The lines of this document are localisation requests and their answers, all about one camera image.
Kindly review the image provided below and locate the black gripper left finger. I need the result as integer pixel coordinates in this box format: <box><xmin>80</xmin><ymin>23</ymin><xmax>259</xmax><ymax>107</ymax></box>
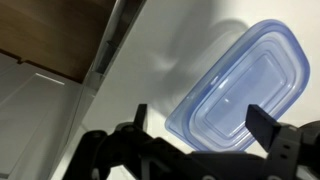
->
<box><xmin>63</xmin><ymin>103</ymin><xmax>215</xmax><ymax>180</ymax></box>

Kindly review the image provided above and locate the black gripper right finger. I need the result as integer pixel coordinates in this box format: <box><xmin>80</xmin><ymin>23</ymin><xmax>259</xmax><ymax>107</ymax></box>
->
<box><xmin>244</xmin><ymin>104</ymin><xmax>303</xmax><ymax>180</ymax></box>

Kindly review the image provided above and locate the white base cabinet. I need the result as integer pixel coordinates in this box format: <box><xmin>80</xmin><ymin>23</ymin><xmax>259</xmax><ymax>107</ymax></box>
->
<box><xmin>0</xmin><ymin>51</ymin><xmax>84</xmax><ymax>180</ymax></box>

